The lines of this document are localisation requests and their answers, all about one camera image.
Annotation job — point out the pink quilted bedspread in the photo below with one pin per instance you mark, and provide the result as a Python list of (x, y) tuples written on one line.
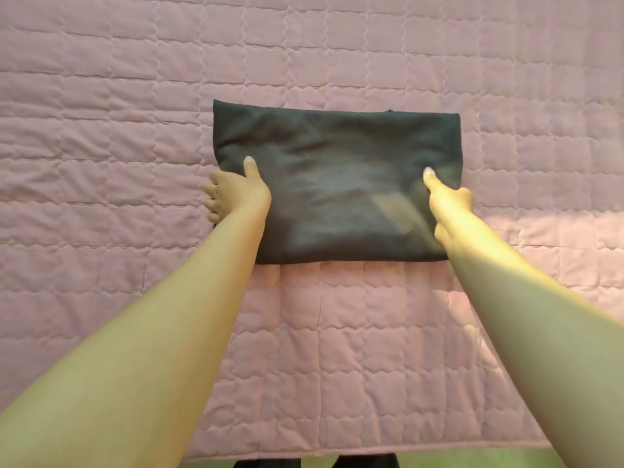
[(122, 116)]

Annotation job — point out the person's left forearm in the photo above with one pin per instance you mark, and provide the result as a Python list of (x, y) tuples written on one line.
[(146, 346)]

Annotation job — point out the person's right thumb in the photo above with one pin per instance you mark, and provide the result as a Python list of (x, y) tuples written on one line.
[(435, 182)]

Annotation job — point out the person's dark trousers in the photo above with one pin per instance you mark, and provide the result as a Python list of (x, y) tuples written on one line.
[(312, 462)]

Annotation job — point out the dark grey garment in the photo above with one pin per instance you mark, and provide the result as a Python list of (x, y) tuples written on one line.
[(341, 170)]

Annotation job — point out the person's right hand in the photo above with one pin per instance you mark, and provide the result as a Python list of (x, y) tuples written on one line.
[(453, 207)]

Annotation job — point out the person's right forearm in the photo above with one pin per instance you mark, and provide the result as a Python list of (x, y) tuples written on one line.
[(541, 336)]

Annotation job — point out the person's left hand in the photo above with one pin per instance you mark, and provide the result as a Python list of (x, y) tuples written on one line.
[(240, 193)]

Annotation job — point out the person's left thumb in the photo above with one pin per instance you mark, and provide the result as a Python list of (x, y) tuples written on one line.
[(254, 174)]

